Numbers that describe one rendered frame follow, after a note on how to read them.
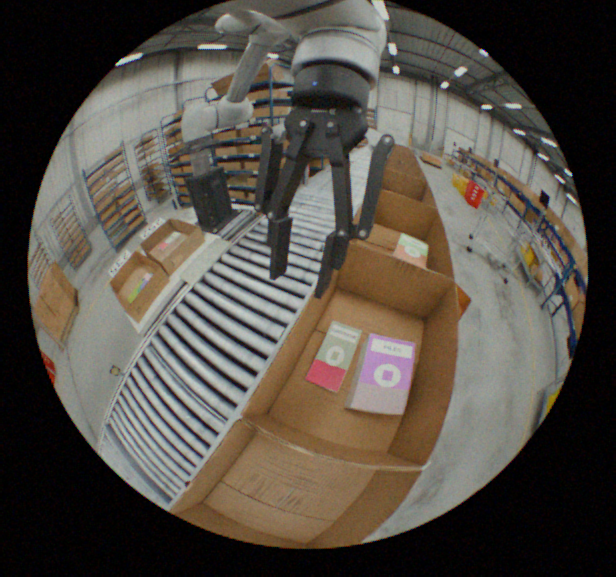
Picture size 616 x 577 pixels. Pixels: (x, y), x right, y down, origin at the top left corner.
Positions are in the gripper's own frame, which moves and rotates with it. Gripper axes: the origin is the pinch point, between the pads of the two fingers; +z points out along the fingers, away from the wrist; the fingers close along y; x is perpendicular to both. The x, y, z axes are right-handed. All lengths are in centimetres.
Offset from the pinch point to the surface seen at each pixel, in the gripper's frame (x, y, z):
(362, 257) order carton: -23.4, -4.7, 6.6
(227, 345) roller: -6.8, 24.5, 41.7
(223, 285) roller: -24, 43, 35
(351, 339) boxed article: -14.3, -9.0, 22.7
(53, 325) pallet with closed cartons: 223, 378, 160
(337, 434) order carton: 5.7, -15.3, 31.8
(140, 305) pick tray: 8, 69, 41
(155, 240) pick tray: -22, 112, 31
